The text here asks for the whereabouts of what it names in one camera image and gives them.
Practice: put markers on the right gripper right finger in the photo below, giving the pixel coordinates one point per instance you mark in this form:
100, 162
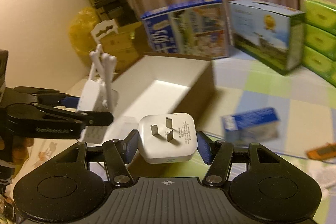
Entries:
255, 184

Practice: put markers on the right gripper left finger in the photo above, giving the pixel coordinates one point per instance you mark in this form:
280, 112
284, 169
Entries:
75, 185

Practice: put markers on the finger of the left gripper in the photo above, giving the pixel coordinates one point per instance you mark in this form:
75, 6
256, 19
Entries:
44, 122
49, 97

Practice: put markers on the white wifi router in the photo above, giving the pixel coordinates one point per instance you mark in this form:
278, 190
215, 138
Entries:
97, 94

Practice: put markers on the blue medicine box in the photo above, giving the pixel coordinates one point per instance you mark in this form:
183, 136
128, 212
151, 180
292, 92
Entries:
251, 126

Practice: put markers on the white square plug adapter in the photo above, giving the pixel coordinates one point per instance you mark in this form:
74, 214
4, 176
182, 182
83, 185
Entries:
167, 138

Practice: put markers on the brown cardboard storage box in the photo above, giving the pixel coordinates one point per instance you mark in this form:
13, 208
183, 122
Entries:
162, 84

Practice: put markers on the person's left hand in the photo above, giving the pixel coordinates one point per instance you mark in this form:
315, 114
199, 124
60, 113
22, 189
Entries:
12, 158

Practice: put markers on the orange black utility knife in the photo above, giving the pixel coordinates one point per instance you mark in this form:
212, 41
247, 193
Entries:
326, 152

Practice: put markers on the yellow plastic bag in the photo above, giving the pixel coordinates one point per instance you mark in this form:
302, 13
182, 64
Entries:
80, 36

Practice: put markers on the white cardboard hanger tag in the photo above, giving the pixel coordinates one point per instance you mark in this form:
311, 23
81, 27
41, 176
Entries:
103, 29

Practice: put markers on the checked tablecloth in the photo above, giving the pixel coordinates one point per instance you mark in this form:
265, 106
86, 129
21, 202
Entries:
288, 114

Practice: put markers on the open brown cardboard carton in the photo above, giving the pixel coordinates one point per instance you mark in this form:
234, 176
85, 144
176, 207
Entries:
128, 45

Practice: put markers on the black folding hand cart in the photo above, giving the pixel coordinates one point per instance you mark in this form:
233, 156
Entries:
119, 10

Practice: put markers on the green tissue pack bundle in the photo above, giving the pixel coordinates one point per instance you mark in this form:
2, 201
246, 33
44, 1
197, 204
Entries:
319, 50

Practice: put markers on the cow picture milk carton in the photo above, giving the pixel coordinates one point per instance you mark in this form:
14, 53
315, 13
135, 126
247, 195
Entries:
271, 33

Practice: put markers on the blue cartoon milk carton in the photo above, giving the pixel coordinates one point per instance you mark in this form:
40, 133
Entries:
189, 28

